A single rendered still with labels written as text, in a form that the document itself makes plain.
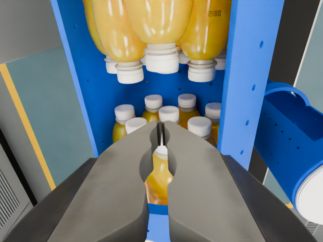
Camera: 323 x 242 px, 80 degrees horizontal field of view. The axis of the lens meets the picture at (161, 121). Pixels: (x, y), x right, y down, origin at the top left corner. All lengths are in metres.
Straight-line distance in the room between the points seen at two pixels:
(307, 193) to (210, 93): 0.38
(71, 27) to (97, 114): 0.15
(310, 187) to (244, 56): 0.50
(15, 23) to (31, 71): 0.78
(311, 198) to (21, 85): 1.81
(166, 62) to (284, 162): 0.54
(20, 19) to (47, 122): 1.03
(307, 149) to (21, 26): 1.09
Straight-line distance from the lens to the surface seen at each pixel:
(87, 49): 0.37
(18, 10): 1.05
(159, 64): 0.22
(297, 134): 0.69
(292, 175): 0.66
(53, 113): 1.82
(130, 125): 0.33
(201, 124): 0.32
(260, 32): 0.21
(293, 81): 1.54
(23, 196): 2.43
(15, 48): 0.98
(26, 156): 2.25
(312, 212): 0.73
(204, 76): 0.28
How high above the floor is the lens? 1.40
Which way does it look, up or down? 61 degrees down
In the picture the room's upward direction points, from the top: 177 degrees counter-clockwise
